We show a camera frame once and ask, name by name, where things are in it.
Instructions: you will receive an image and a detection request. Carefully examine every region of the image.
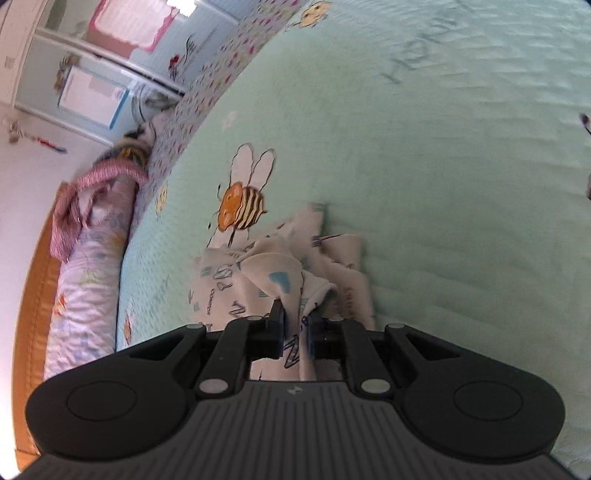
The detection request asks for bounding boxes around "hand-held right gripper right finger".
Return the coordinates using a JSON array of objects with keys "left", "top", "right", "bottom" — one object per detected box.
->
[{"left": 308, "top": 311, "right": 462, "bottom": 400}]

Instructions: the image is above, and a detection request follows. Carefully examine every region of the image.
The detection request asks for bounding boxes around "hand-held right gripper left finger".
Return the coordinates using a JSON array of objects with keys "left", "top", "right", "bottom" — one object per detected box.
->
[{"left": 115, "top": 299, "right": 284, "bottom": 400}]

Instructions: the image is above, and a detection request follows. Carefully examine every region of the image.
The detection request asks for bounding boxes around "white letter-print pajama top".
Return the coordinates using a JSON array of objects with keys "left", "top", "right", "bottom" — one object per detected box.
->
[{"left": 187, "top": 200, "right": 377, "bottom": 381}]

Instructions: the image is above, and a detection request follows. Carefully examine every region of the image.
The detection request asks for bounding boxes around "rolled floral quilt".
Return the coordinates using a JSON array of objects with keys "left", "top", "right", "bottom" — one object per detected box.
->
[{"left": 44, "top": 180, "right": 139, "bottom": 379}]

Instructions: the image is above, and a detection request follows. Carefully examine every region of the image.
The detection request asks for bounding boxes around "green bee-print bed mat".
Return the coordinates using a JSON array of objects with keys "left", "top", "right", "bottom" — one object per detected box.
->
[{"left": 113, "top": 0, "right": 591, "bottom": 472}]

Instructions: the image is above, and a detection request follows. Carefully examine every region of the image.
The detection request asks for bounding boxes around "grey patterned pillow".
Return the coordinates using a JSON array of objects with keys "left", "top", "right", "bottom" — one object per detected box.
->
[{"left": 95, "top": 124, "right": 158, "bottom": 171}]

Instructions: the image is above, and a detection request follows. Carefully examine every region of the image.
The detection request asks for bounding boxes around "pink floral garment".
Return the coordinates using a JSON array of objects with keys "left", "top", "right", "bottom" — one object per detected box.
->
[{"left": 51, "top": 159, "right": 148, "bottom": 259}]

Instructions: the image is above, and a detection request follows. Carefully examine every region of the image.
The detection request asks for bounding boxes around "wooden headboard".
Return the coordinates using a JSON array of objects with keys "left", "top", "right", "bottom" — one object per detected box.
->
[{"left": 14, "top": 194, "right": 63, "bottom": 472}]

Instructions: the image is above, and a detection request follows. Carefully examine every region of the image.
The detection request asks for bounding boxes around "blue-framed paper sheet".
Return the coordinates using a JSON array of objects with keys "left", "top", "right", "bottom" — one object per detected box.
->
[{"left": 58, "top": 65, "right": 130, "bottom": 132}]

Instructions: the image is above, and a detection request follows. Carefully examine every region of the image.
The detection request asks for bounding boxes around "red hanging ornament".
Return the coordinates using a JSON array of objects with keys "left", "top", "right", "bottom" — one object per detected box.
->
[{"left": 9, "top": 120, "right": 68, "bottom": 155}]

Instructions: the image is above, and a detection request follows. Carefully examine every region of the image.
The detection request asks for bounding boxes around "pink-framed paper poster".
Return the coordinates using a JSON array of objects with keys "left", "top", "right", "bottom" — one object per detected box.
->
[{"left": 90, "top": 0, "right": 178, "bottom": 51}]

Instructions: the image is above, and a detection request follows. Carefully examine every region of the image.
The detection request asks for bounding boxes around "sliding-door wardrobe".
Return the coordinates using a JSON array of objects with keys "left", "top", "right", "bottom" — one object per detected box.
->
[{"left": 0, "top": 0, "right": 241, "bottom": 144}]

